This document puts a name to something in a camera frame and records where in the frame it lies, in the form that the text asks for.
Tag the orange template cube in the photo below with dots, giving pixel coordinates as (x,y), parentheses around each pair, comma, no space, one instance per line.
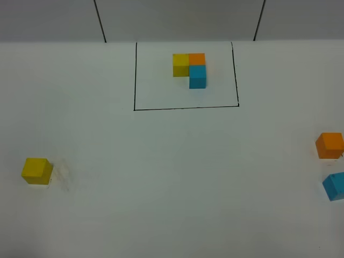
(197,59)

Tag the blue template cube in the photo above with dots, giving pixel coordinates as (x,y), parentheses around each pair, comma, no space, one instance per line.
(197,77)

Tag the yellow template cube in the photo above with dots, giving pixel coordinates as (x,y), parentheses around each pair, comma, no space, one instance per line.
(180,65)

